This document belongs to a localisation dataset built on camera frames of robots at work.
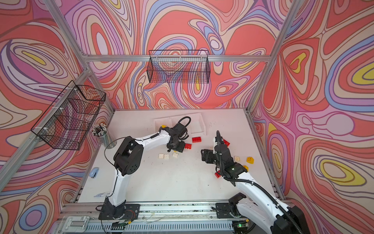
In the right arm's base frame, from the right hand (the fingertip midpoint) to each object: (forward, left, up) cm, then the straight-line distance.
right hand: (208, 154), depth 83 cm
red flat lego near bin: (+17, +6, -9) cm, 20 cm away
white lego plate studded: (+4, +26, -9) cm, 28 cm away
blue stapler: (-5, +68, -7) cm, 68 cm away
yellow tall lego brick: (+27, +29, -6) cm, 40 cm away
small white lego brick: (+5, +20, -9) cm, 23 cm away
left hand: (+11, +16, -9) cm, 21 cm away
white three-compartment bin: (+28, +5, -9) cm, 30 cm away
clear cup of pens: (+14, +64, +7) cm, 66 cm away
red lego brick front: (-9, -5, -10) cm, 14 cm away
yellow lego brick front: (0, -28, -10) cm, 29 cm away
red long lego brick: (+11, +12, -8) cm, 18 cm away
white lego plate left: (+5, +29, -9) cm, 31 cm away
